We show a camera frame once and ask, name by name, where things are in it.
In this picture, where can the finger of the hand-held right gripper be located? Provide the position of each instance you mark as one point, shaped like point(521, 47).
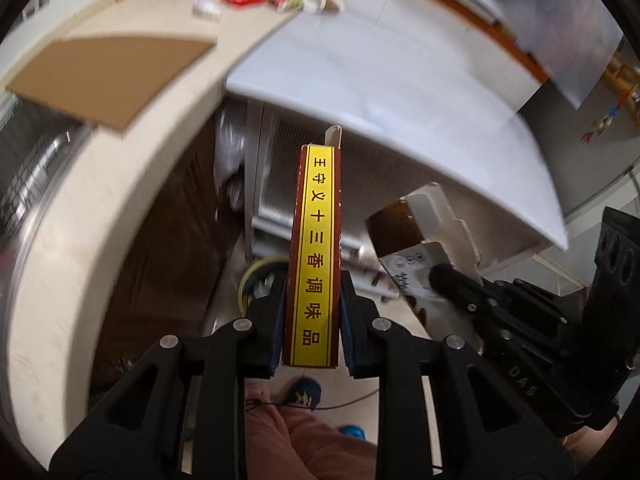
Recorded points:
point(452, 280)

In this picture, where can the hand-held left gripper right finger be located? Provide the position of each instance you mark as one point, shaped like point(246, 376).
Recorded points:
point(348, 345)

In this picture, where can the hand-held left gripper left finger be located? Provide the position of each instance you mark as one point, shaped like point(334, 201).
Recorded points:
point(276, 355)

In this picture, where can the copper brown white box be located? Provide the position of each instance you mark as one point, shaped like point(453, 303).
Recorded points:
point(440, 225)

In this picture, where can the yellow rimmed trash bin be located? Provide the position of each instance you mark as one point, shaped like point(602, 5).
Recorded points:
point(250, 280)

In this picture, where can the yellow red spice box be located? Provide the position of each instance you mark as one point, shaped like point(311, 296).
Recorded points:
point(312, 260)

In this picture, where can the person's right hand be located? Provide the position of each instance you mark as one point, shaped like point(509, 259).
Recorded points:
point(587, 445)

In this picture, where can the blue slipper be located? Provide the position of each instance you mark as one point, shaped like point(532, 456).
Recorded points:
point(305, 392)
point(351, 431)

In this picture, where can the person's leg in pink trousers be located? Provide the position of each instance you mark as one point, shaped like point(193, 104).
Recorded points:
point(300, 445)

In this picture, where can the brown wooden cabinet door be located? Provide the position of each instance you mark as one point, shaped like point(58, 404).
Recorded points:
point(165, 260)

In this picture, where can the colourful hanging ornament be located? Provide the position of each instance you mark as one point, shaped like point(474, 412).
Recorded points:
point(597, 127)

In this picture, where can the clear plastic bag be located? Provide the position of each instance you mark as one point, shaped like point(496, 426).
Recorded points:
point(227, 145)

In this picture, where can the stainless steel sink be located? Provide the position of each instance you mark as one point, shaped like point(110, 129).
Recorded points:
point(35, 170)

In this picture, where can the white paper cup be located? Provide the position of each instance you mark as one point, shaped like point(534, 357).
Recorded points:
point(325, 2)

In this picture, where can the green wrapper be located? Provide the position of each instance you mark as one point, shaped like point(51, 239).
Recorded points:
point(292, 2)

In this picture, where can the brown cardboard sheet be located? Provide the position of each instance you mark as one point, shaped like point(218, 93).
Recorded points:
point(110, 75)

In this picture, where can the white crumpled plastic bag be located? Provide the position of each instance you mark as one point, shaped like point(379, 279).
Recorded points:
point(205, 8)

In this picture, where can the orange wooden wall trim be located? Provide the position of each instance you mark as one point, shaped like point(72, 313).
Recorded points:
point(520, 50)

